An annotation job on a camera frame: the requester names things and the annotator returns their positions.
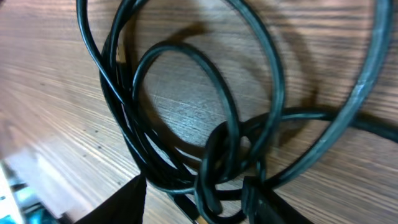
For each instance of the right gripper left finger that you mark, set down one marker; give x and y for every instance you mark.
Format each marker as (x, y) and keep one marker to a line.
(126, 206)

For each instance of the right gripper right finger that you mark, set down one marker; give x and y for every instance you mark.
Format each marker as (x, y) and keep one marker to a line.
(263, 206)

